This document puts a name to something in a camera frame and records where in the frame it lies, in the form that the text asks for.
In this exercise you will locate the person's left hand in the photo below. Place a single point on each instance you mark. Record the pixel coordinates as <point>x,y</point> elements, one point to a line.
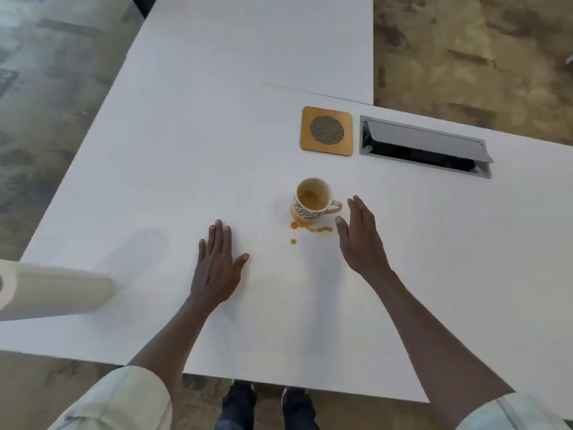
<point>215,273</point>

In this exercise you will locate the person's right hand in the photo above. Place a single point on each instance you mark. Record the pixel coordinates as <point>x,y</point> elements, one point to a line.
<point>362,246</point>

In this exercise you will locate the orange coffee spill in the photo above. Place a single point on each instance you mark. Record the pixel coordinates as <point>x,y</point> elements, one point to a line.
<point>309,228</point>

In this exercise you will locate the cream coffee mug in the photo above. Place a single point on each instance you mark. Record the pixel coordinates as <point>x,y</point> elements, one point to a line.
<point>306,212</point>

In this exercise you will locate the square wooden coaster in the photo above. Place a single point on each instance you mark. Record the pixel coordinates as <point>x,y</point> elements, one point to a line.
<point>309,143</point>

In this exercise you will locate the white paper towel roll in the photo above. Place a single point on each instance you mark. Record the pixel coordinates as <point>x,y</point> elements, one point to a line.
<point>53,291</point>

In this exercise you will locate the person's right forearm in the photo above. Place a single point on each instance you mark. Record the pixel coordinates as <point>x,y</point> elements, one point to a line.
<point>425,344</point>

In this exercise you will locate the person's left forearm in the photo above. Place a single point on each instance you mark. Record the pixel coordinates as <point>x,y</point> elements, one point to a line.
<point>174,335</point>

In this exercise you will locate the person's left shirt sleeve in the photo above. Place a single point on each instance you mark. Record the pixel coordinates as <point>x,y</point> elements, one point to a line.
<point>121,403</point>

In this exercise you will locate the person's shirt sleeve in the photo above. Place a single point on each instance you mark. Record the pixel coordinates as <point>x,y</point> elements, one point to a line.
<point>510,414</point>
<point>121,403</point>

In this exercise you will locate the person's right shirt sleeve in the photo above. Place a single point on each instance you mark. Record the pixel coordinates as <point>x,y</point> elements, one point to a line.
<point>510,414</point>

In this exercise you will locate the large white table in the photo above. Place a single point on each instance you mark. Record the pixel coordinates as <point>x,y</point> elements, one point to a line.
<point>179,174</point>

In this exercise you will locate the dark blue jeans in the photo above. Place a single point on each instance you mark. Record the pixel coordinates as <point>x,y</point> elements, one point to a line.
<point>237,412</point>

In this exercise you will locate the narrow white table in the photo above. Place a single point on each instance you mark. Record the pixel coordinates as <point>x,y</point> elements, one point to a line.
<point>268,40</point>

